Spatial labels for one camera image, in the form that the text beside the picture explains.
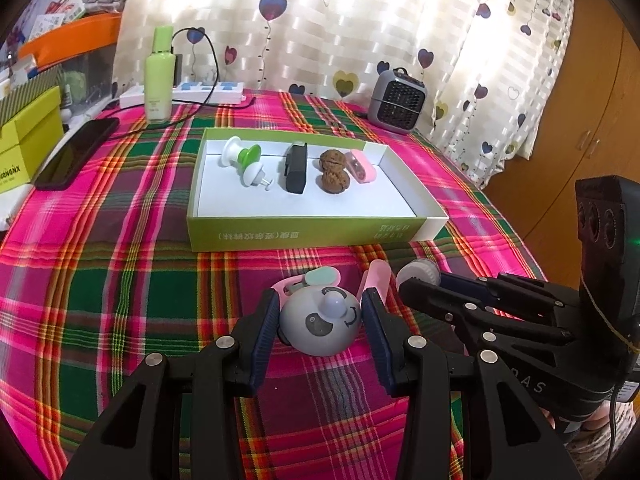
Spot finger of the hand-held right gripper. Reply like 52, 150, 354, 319
397, 277, 556, 361
439, 271, 583, 321

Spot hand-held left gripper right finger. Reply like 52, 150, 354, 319
361, 290, 583, 480

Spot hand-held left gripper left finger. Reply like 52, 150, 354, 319
60, 290, 282, 480

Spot white round cap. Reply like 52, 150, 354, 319
396, 259, 442, 291

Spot grey koala hook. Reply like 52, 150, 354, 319
278, 284, 362, 357

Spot green white cardboard box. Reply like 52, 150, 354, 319
186, 127, 449, 252

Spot light brown walnut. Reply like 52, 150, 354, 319
320, 170, 349, 195

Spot white knob hook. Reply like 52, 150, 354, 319
241, 162, 277, 193

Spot small black box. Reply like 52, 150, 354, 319
284, 142, 308, 194

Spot pink clip with green pad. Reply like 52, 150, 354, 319
271, 267, 343, 306

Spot dark brown walnut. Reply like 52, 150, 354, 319
318, 149, 347, 173

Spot person's patterned clothing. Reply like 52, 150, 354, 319
562, 402, 638, 466

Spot green white spool toy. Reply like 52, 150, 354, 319
221, 136, 264, 169

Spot plaid tablecloth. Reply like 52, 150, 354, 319
0, 87, 551, 480

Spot wooden cabinet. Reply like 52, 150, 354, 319
482, 0, 640, 281

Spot grey space heater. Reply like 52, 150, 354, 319
368, 67, 428, 135

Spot white power strip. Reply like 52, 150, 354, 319
120, 80, 246, 108

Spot black smartphone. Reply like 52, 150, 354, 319
32, 117, 121, 191

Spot green lotion bottle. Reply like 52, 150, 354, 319
145, 26, 177, 123

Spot heart print curtain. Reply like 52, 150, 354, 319
112, 0, 576, 191

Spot lime printed box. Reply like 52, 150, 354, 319
0, 127, 67, 198

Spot clear storage container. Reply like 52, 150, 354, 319
55, 52, 121, 106

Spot lime box with striped lid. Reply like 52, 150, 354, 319
0, 67, 65, 156

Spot orange plastic bin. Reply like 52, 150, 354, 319
17, 10, 123, 68

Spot paper packets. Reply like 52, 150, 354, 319
30, 0, 86, 41

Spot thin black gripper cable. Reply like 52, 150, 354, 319
605, 370, 633, 461

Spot black charger cable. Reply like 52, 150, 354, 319
107, 27, 258, 137

